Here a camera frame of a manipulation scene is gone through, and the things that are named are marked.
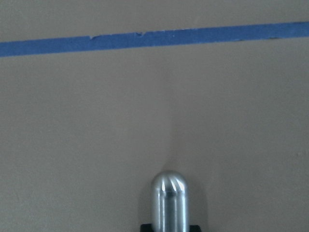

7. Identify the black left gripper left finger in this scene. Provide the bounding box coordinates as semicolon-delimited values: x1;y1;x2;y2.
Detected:
140;224;153;232

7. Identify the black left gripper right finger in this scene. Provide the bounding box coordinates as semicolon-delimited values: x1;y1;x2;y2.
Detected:
189;225;202;232

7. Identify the steel muddler with black cap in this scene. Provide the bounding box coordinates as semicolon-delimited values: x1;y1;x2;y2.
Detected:
151;171;190;232

